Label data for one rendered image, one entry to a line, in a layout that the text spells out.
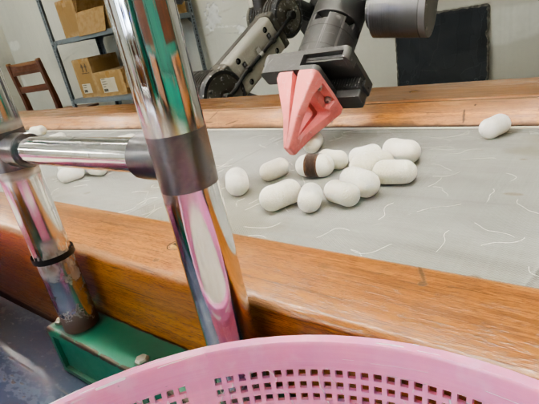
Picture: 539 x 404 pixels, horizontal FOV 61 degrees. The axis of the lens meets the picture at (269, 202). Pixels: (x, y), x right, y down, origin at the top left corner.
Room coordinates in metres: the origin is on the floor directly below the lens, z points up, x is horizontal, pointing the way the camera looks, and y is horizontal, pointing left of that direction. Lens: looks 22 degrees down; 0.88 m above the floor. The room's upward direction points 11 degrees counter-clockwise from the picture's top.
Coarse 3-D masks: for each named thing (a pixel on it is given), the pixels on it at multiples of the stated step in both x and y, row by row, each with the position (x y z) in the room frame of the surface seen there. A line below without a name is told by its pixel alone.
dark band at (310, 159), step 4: (308, 156) 0.39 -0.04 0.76; (312, 156) 0.39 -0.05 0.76; (316, 156) 0.39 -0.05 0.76; (304, 160) 0.39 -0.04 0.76; (308, 160) 0.39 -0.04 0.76; (312, 160) 0.39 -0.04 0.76; (304, 164) 0.39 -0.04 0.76; (308, 164) 0.39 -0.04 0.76; (312, 164) 0.39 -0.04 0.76; (304, 168) 0.39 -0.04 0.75; (308, 168) 0.39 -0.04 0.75; (312, 168) 0.39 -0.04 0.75; (304, 172) 0.39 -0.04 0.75; (308, 172) 0.39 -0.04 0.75; (312, 172) 0.39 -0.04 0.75; (316, 172) 0.38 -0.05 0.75; (308, 176) 0.39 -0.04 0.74; (312, 176) 0.39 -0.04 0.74; (316, 176) 0.39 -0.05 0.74
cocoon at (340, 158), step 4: (320, 152) 0.41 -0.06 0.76; (324, 152) 0.41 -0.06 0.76; (328, 152) 0.41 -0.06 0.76; (332, 152) 0.40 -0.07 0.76; (336, 152) 0.40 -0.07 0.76; (340, 152) 0.40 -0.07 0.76; (344, 152) 0.40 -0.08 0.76; (332, 156) 0.40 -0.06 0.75; (336, 156) 0.40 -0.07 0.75; (340, 156) 0.39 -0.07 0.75; (344, 156) 0.40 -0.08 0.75; (336, 160) 0.39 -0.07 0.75; (340, 160) 0.39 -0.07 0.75; (344, 160) 0.39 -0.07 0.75; (336, 164) 0.39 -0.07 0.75; (340, 164) 0.39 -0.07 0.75; (344, 164) 0.39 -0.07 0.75; (336, 168) 0.40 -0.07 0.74; (340, 168) 0.40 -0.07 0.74
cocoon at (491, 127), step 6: (498, 114) 0.41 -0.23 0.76; (504, 114) 0.41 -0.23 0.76; (486, 120) 0.40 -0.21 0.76; (492, 120) 0.40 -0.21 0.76; (498, 120) 0.40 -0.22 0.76; (504, 120) 0.40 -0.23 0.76; (510, 120) 0.40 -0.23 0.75; (480, 126) 0.40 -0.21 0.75; (486, 126) 0.40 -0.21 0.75; (492, 126) 0.39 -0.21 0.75; (498, 126) 0.39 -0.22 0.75; (504, 126) 0.40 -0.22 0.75; (510, 126) 0.40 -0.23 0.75; (480, 132) 0.40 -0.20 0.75; (486, 132) 0.40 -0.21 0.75; (492, 132) 0.39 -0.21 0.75; (498, 132) 0.39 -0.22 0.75; (504, 132) 0.40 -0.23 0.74; (486, 138) 0.40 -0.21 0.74; (492, 138) 0.40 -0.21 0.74
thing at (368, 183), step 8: (352, 168) 0.34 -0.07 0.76; (360, 168) 0.33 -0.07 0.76; (344, 176) 0.34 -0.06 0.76; (352, 176) 0.33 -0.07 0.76; (360, 176) 0.32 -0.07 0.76; (368, 176) 0.32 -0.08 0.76; (376, 176) 0.32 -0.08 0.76; (360, 184) 0.32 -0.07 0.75; (368, 184) 0.32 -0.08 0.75; (376, 184) 0.32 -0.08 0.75; (360, 192) 0.32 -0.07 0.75; (368, 192) 0.32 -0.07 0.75; (376, 192) 0.32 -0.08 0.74
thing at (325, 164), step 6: (300, 156) 0.40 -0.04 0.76; (318, 156) 0.39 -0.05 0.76; (324, 156) 0.39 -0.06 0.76; (300, 162) 0.39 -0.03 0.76; (318, 162) 0.38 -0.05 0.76; (324, 162) 0.38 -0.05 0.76; (330, 162) 0.38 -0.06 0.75; (300, 168) 0.39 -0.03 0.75; (318, 168) 0.38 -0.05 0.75; (324, 168) 0.38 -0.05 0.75; (330, 168) 0.38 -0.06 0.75; (300, 174) 0.40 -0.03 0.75; (318, 174) 0.38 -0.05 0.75; (324, 174) 0.38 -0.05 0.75
